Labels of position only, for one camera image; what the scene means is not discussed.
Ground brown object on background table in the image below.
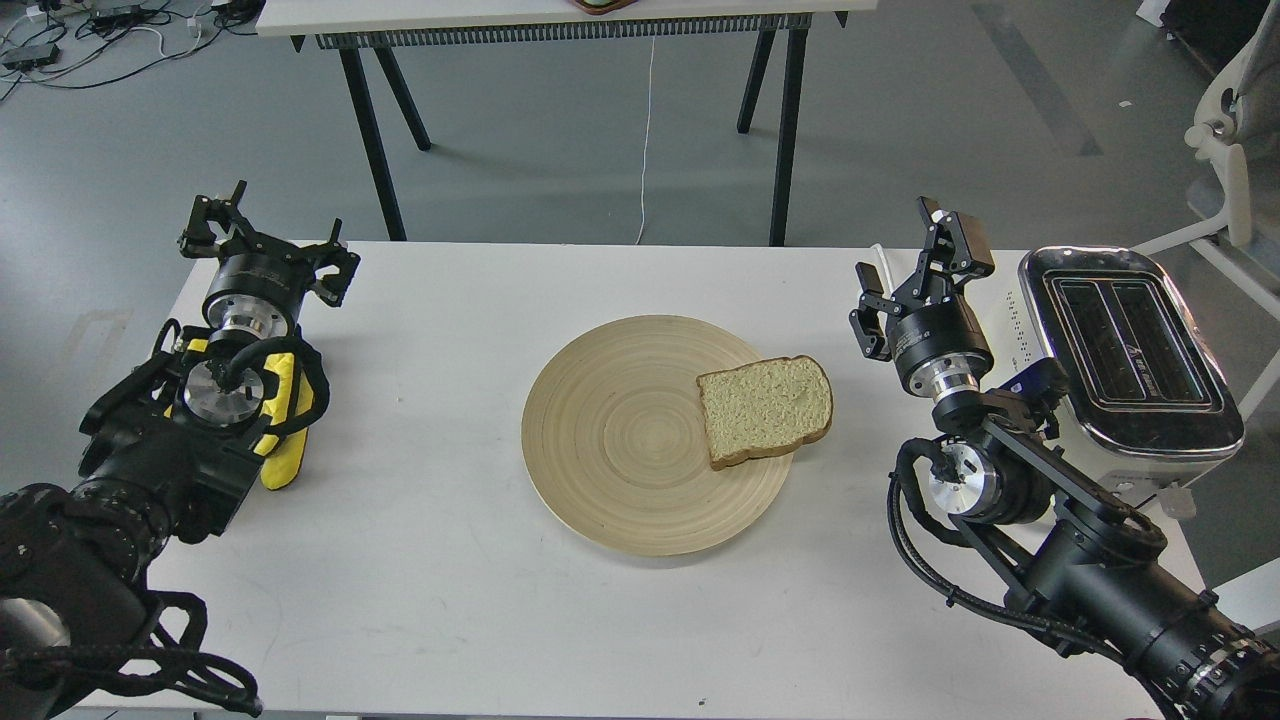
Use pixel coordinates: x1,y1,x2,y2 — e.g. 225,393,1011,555
571,0,635,15

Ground white chrome toaster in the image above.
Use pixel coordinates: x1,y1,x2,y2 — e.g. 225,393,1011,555
969,246,1245,520

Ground white office chair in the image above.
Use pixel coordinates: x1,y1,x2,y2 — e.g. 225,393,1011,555
1130,0,1280,421

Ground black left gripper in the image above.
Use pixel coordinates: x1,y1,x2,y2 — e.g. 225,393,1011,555
178,181,361,328

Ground slice of brown bread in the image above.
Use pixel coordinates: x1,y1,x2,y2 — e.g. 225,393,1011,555
695,355,835,471

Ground floor cables and power strips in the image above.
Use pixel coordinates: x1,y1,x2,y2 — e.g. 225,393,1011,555
0,0,268,101

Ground white background table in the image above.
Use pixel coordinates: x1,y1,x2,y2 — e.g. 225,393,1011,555
253,1,876,247

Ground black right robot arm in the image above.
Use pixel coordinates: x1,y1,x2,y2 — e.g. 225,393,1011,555
849,197,1277,719

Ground round wooden plate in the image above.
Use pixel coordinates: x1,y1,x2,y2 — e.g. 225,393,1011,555
521,315,794,557

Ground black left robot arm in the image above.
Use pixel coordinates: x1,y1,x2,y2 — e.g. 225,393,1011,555
1,183,360,719

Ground white hanging cable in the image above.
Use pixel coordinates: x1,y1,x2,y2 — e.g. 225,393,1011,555
634,36,657,246

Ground yellow cloth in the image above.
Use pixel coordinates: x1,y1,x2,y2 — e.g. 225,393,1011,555
165,327,329,491

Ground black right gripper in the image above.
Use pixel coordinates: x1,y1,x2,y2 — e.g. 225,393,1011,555
849,197,996,395

